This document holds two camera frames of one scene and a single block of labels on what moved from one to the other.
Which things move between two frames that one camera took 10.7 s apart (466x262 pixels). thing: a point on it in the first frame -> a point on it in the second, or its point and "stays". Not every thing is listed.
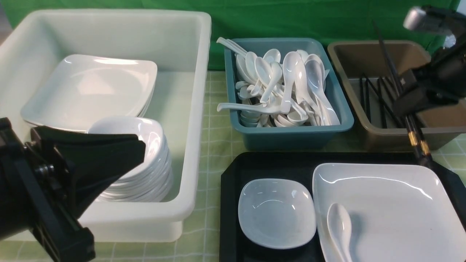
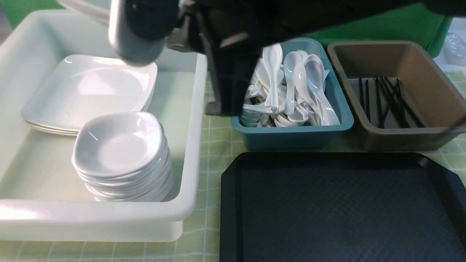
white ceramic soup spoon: [339, 221] -> [273, 53]
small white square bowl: [277, 213] -> [123, 155]
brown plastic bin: [368, 71] stays
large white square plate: [398, 212] -> [98, 10]
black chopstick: [404, 99] -> [390, 102]
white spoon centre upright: [289, 62] stays
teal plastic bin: [283, 93] stays
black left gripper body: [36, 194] -> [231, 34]
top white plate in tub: [82, 88] stays
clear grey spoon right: [315, 71] stays
